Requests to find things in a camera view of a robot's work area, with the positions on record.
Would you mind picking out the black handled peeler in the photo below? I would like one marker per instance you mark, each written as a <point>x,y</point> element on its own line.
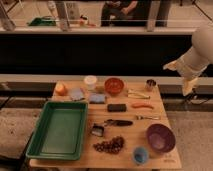
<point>119,123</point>

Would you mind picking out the blue cup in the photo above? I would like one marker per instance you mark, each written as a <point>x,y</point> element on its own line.
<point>140,155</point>

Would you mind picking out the green background tray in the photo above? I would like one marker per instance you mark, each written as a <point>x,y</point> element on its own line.
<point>42,21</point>

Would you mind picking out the blue cloth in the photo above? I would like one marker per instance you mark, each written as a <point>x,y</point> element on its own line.
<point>76,94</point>

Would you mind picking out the purple bowl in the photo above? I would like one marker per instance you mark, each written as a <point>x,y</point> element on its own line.
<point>160,138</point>

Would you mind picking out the metal cup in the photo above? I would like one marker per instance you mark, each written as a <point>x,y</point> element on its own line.
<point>150,84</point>

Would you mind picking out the black rectangular block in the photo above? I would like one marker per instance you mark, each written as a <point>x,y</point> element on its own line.
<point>116,107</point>

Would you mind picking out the orange fruit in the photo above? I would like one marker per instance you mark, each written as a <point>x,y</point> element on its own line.
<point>60,89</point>

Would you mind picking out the seated person in background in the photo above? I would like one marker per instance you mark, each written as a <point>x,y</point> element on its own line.
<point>125,13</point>

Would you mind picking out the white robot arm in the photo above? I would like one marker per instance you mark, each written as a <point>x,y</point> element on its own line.
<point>194,62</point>

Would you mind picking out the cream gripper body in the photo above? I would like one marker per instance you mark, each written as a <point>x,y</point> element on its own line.
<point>188,85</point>

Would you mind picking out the wooden table board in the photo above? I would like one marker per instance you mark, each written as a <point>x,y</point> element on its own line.
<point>134,135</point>

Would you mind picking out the metal tongs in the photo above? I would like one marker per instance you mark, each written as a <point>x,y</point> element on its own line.
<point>136,94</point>

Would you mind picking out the silver fork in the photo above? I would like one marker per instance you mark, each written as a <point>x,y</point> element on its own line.
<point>138,117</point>

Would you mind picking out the bunch of dark grapes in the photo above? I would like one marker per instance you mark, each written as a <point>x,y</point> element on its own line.
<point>113,146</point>

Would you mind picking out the green plastic tray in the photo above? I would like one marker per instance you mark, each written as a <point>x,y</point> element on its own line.
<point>59,132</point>

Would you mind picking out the blue sponge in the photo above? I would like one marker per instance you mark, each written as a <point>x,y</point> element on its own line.
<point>97,99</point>

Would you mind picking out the red bowl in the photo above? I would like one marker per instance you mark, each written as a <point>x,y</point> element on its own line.
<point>114,86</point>

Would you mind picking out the orange carrot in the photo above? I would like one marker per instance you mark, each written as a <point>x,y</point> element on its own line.
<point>142,105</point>

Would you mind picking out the white cup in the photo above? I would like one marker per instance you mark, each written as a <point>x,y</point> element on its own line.
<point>90,82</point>

